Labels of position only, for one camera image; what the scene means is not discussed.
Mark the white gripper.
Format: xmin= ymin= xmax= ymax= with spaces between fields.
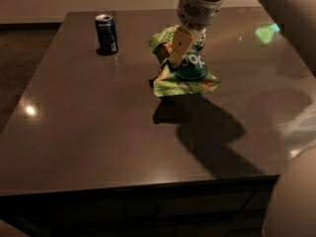
xmin=169 ymin=0 xmax=223 ymax=67

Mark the green rice chip bag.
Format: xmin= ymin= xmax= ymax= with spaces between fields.
xmin=149 ymin=25 xmax=221 ymax=98

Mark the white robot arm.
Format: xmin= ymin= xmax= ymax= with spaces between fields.
xmin=176 ymin=0 xmax=316 ymax=237

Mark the green jalapeno chip bag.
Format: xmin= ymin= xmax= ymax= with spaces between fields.
xmin=196 ymin=29 xmax=206 ymax=49

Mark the blue soda can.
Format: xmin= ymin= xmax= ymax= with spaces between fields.
xmin=95 ymin=14 xmax=119 ymax=55

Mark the dark drawer front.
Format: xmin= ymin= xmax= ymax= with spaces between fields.
xmin=16 ymin=185 xmax=256 ymax=225

